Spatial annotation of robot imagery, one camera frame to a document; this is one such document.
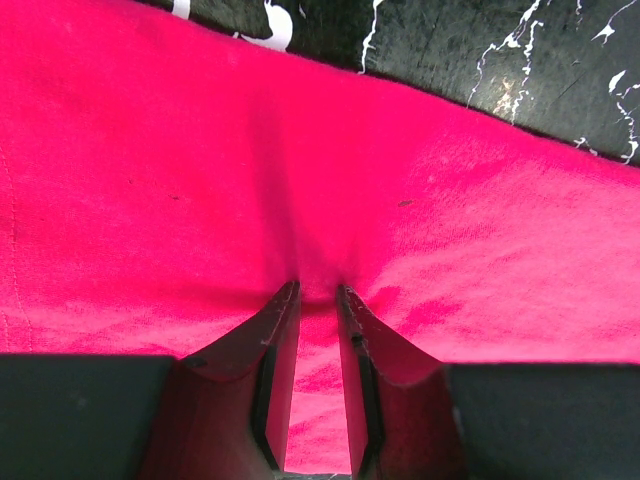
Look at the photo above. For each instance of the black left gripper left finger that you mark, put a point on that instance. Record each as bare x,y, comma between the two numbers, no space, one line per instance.
220,413

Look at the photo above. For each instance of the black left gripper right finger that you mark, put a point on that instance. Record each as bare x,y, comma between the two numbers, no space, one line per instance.
412,416

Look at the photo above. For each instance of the pink t shirt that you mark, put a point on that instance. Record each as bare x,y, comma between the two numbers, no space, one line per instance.
159,182

